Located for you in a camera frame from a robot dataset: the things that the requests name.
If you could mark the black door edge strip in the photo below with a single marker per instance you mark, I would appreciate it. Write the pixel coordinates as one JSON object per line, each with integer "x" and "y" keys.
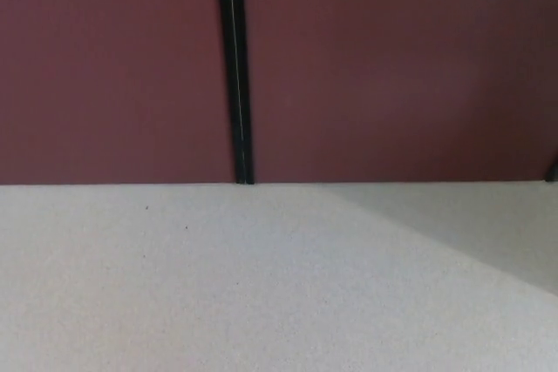
{"x": 224, "y": 19}
{"x": 242, "y": 62}

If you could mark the plain maroon door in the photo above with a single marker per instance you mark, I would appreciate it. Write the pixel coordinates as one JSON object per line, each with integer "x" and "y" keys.
{"x": 109, "y": 67}

